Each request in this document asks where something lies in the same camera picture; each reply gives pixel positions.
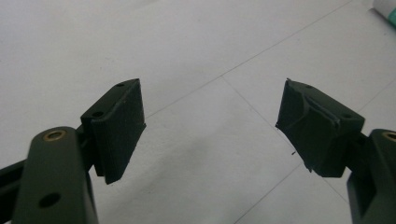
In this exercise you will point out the white and green object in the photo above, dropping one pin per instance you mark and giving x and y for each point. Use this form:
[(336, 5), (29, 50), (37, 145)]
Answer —
[(387, 8)]

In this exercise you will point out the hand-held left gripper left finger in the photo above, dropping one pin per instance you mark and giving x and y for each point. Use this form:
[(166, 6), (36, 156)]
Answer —
[(115, 133)]

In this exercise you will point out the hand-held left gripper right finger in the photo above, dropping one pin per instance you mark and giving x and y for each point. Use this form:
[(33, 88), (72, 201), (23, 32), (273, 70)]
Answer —
[(314, 130)]

